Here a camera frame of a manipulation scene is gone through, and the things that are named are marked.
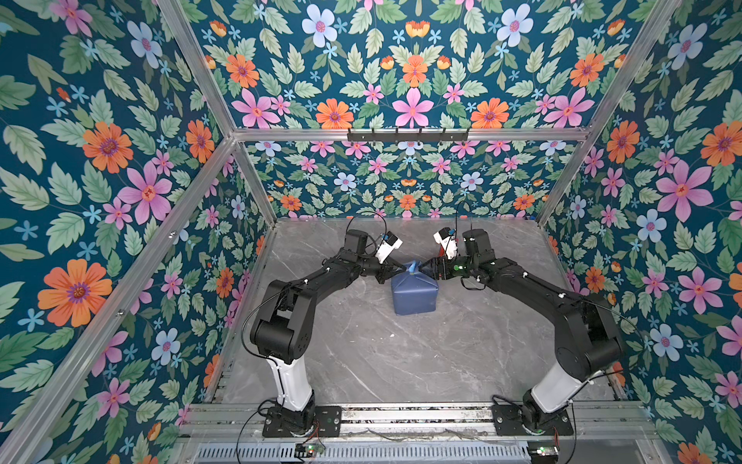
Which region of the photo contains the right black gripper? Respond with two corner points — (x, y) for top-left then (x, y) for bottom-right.
(418, 252), (479, 281)

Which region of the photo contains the light blue wrapping paper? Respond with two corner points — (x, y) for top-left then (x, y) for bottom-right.
(391, 261), (440, 316)

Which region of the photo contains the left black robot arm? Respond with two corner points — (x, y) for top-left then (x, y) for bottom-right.
(249, 229), (405, 423)

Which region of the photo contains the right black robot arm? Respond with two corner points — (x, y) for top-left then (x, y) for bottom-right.
(426, 227), (626, 428)

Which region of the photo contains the white ventilation grille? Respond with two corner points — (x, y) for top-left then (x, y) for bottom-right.
(192, 441), (531, 463)

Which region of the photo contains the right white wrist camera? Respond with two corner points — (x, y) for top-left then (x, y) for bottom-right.
(433, 227), (458, 260)

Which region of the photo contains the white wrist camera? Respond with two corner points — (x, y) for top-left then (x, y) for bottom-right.
(374, 232), (403, 264)
(433, 227), (458, 260)

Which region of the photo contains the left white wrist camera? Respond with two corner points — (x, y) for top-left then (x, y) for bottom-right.
(374, 232), (403, 264)

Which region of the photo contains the black hook rail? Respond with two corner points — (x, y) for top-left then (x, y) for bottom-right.
(346, 128), (470, 144)

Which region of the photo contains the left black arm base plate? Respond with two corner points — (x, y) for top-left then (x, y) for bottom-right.
(262, 406), (343, 438)

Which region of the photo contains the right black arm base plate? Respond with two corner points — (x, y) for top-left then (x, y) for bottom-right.
(491, 403), (575, 436)

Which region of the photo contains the aluminium front mounting rail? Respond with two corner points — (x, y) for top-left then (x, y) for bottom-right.
(179, 401), (659, 441)

